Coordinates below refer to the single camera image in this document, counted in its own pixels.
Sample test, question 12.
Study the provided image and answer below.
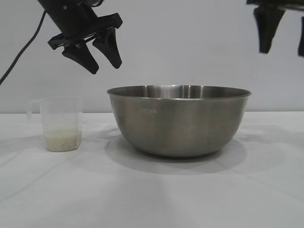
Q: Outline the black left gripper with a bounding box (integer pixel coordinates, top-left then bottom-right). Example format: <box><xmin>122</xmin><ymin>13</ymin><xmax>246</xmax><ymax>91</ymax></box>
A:
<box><xmin>37</xmin><ymin>0</ymin><xmax>124</xmax><ymax>75</ymax></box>

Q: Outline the stainless steel mixing bowl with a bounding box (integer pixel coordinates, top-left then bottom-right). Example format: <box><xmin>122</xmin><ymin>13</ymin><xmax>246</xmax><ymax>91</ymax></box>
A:
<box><xmin>106</xmin><ymin>84</ymin><xmax>252</xmax><ymax>159</ymax></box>

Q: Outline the clear plastic measuring cup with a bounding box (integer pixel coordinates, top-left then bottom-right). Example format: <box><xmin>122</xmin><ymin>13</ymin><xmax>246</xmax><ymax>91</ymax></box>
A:
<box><xmin>27</xmin><ymin>96</ymin><xmax>84</xmax><ymax>152</ymax></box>

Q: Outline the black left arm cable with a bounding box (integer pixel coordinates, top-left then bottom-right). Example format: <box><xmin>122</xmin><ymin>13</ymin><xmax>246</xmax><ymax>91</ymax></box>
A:
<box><xmin>0</xmin><ymin>10</ymin><xmax>46</xmax><ymax>86</ymax></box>

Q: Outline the white uncooked rice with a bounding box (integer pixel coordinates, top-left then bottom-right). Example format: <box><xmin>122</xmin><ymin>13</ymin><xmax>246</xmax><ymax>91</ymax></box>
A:
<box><xmin>46</xmin><ymin>127</ymin><xmax>83</xmax><ymax>152</ymax></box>

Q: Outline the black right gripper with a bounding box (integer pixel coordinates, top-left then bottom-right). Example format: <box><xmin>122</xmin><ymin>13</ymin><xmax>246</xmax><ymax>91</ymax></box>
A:
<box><xmin>246</xmin><ymin>0</ymin><xmax>304</xmax><ymax>57</ymax></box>

